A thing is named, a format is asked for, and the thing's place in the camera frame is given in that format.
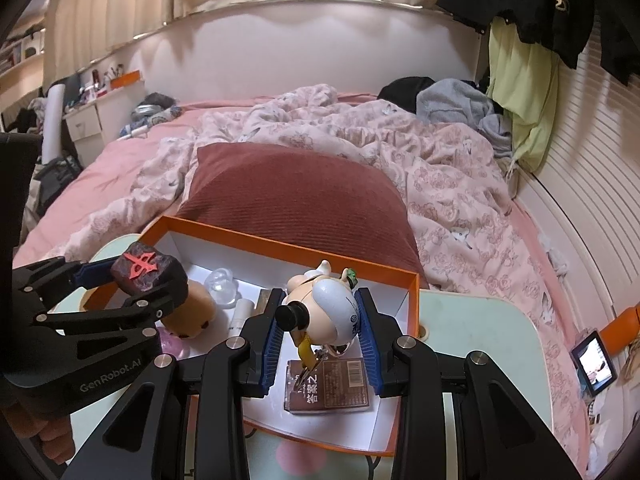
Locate white crumpled tissue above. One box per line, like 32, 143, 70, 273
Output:
547, 247, 571, 277

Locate white nightstand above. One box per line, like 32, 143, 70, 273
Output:
62, 95, 106, 161

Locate white paper roll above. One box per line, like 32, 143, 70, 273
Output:
42, 84, 66, 163

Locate row of small desk items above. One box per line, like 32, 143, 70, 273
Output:
75, 62, 126, 106

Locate light green cloth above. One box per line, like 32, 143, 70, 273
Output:
485, 22, 560, 173

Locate mint cartoon lap table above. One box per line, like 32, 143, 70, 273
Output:
47, 232, 553, 480

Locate maroon corduroy pillow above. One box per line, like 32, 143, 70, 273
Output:
175, 142, 421, 286

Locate pale floral duvet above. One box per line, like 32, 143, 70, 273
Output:
65, 85, 591, 441

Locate black hanging clothes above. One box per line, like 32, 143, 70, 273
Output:
436, 0, 640, 88

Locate orange cardboard box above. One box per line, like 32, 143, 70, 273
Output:
137, 216, 421, 457

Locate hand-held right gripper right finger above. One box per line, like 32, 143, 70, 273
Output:
354, 286, 583, 480

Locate grey striped cloth pile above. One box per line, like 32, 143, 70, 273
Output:
120, 92, 183, 138

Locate brown card box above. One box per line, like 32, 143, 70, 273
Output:
285, 357, 373, 413

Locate grey clothes pile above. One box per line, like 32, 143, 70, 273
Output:
416, 78, 513, 158

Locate clear bubble wrap ball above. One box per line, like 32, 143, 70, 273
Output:
202, 269, 240, 308

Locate black clothes pile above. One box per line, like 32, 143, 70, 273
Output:
377, 76, 436, 102

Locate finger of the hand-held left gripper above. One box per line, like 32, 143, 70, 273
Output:
32, 279, 190, 333
12, 257, 121, 306

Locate black block with red symbol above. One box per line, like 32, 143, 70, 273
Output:
110, 242, 190, 297

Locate dark bag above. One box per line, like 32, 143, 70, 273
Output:
35, 155, 83, 201

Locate brown plush toy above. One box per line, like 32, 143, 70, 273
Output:
162, 282, 218, 341

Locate person's left hand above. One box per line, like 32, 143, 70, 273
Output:
2, 402, 77, 467

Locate small orange box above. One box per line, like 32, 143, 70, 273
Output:
109, 71, 146, 92

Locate white cream tube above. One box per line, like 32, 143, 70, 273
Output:
230, 297, 256, 337

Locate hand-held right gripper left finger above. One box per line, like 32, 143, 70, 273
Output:
62, 287, 283, 480

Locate pig figurine with black hat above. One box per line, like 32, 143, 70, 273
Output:
275, 259, 362, 386

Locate phone with lit screen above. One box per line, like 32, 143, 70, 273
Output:
570, 329, 619, 396

